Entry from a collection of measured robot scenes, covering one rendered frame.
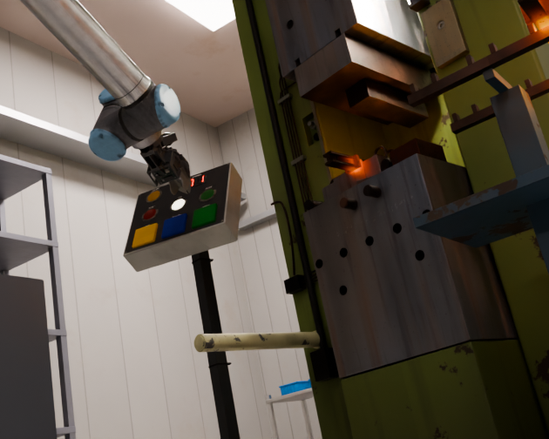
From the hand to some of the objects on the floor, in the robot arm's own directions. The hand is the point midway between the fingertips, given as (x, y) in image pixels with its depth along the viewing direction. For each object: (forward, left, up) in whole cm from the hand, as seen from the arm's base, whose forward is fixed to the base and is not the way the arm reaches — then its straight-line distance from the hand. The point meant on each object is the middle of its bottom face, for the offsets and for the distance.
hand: (186, 187), depth 195 cm
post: (+20, +14, -107) cm, 110 cm away
